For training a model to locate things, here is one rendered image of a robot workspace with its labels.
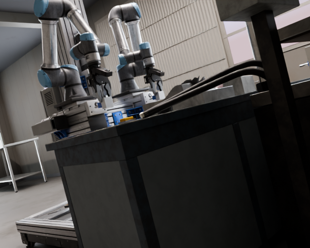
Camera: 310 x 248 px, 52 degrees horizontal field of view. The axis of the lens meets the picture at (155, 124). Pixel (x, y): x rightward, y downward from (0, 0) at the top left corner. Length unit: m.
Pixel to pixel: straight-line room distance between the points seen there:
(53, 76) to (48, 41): 0.21
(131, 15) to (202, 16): 2.36
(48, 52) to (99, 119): 0.51
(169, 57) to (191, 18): 0.68
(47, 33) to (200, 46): 3.01
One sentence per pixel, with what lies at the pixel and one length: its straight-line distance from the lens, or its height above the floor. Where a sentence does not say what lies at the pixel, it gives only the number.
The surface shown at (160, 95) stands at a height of 0.93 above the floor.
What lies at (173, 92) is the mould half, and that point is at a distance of 1.75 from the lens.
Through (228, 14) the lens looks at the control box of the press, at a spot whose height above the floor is 1.08.
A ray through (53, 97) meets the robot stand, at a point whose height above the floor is 1.14.
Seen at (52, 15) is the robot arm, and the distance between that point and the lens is 2.03.
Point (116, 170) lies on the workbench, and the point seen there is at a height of 0.63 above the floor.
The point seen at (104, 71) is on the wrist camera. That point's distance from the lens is 1.61.
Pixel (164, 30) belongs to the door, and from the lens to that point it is 5.12.
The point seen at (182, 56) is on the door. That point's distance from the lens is 4.89.
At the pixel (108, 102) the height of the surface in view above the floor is 0.93.
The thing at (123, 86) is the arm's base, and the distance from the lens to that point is 2.44.
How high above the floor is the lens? 0.79
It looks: 1 degrees down
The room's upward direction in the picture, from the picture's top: 14 degrees counter-clockwise
